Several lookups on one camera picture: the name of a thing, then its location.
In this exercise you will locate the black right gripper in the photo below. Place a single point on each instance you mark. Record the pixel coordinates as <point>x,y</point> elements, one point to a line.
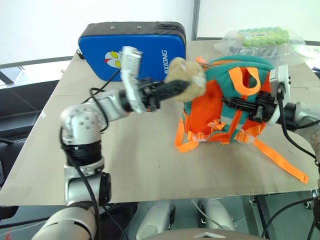
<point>265,107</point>

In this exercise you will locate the silver rounded leg shell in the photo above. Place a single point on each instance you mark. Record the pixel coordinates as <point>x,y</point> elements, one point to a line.
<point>157,217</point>
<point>216,212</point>

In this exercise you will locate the blue cartoon print case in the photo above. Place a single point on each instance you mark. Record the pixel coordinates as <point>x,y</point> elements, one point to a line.
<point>100,42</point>

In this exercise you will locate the beige plush toy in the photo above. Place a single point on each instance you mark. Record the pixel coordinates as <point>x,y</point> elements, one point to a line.
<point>180,68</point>

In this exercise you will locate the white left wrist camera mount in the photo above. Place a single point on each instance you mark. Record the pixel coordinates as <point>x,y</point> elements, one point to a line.
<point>131,75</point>

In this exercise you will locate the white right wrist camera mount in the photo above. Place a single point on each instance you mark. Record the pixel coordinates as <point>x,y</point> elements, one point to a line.
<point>283,75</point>

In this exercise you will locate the grey vertical post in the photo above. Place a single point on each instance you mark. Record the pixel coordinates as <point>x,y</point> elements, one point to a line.
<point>196,17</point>

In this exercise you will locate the clear plastic bag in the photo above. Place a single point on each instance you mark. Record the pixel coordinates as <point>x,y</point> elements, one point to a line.
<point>230,46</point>

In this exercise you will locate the metal table frame leg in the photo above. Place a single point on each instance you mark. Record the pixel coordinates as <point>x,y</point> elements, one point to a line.
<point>260,215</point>

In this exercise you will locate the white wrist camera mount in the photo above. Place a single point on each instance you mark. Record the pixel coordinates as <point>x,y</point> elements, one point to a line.
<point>131,75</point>
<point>283,75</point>

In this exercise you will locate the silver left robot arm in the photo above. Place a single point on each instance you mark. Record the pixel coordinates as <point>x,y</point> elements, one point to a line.
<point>82,125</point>

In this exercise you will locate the grey robot torso edge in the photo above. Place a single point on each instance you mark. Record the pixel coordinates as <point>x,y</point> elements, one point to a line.
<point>215,235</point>

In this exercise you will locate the green bubble toy pack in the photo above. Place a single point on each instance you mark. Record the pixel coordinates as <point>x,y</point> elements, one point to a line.
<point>262,36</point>

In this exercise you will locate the orange and teal backpack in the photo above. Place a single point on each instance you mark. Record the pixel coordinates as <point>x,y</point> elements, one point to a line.
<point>202,115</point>

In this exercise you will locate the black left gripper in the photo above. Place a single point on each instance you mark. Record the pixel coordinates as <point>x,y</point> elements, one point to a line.
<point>151,96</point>

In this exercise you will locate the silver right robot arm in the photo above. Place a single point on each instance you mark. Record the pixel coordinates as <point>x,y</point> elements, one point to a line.
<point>303,112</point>

